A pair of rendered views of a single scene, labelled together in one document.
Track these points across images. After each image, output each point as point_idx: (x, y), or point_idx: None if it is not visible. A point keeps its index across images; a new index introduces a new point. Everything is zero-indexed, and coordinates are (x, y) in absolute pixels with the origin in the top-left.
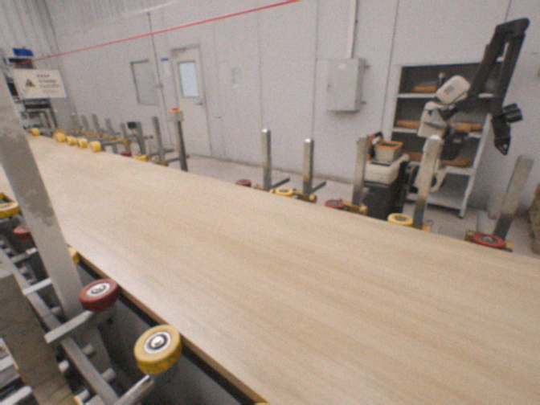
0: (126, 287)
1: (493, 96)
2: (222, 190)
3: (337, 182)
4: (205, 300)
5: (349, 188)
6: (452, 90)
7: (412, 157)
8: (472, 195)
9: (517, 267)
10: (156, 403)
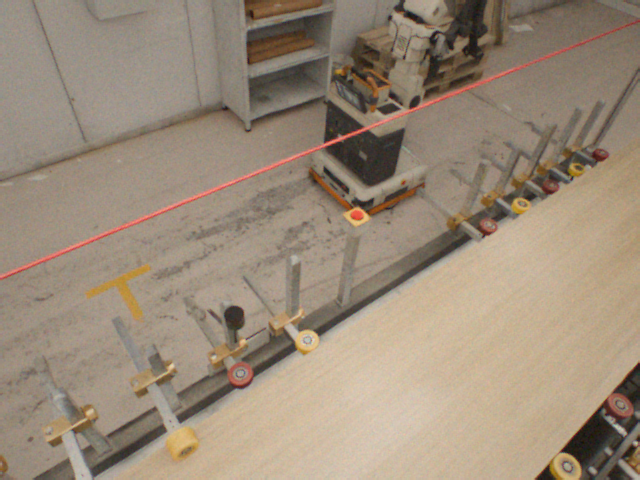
0: None
1: (478, 20)
2: (515, 245)
3: (150, 136)
4: None
5: (183, 135)
6: (437, 11)
7: (264, 56)
8: None
9: (627, 161)
10: None
